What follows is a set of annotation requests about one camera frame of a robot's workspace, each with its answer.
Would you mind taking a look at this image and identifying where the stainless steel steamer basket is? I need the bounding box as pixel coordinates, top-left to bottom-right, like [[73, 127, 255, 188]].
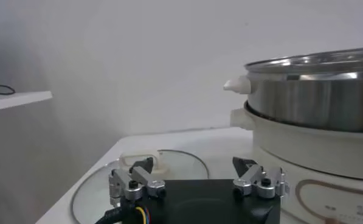
[[223, 46, 363, 134]]

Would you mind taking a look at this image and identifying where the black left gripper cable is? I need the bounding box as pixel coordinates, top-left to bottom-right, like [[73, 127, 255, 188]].
[[94, 199, 151, 224]]

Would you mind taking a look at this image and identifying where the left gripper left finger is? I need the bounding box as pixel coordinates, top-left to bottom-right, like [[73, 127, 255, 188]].
[[108, 156, 167, 208]]

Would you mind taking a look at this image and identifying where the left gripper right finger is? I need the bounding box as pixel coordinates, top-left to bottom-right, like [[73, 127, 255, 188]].
[[232, 156, 290, 200]]

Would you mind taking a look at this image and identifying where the cream electric cooker base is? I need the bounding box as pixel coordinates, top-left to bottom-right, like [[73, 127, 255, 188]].
[[229, 102, 363, 224]]

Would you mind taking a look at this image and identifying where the round glass pot lid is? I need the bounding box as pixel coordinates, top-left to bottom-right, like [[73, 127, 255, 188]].
[[71, 149, 210, 224]]

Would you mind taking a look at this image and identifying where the white side table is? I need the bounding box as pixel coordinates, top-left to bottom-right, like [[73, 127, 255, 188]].
[[0, 90, 53, 113]]

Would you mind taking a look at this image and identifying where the black looped desk cable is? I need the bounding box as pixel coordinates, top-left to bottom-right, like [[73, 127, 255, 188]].
[[0, 84, 16, 97]]

